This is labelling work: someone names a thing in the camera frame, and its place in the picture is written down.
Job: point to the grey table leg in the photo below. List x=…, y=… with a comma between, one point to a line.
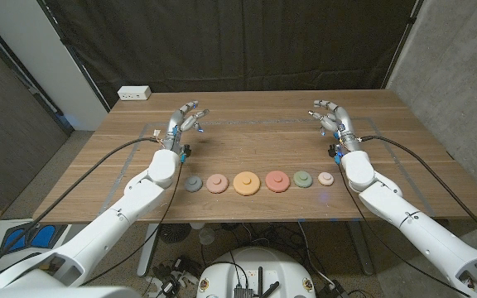
x=360, y=248

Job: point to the black floor power strip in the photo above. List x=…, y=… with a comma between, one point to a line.
x=333, y=289

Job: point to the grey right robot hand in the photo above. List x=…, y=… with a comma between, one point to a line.
x=342, y=122

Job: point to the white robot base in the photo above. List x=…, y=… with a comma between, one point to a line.
x=259, y=260

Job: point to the black blue foot pedal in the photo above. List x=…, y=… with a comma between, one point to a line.
x=44, y=236

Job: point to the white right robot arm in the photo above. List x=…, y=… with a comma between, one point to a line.
x=420, y=232

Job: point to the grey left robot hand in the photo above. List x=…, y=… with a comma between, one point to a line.
x=176, y=124

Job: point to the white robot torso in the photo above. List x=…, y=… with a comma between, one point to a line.
x=56, y=293

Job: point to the white table leg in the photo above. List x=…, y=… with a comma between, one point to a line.
x=147, y=248

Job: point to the clear plastic cup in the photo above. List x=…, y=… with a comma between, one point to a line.
x=207, y=236

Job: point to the black backdrop curtain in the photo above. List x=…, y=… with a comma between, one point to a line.
x=242, y=41

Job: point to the white power strip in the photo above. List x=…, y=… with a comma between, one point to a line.
x=134, y=92

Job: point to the grey tape outline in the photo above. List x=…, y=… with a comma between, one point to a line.
x=242, y=122

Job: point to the black floor fan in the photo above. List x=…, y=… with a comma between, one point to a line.
x=175, y=233

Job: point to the black power adapter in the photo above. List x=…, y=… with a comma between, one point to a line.
x=168, y=287

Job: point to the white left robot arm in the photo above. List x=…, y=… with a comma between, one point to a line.
x=110, y=219

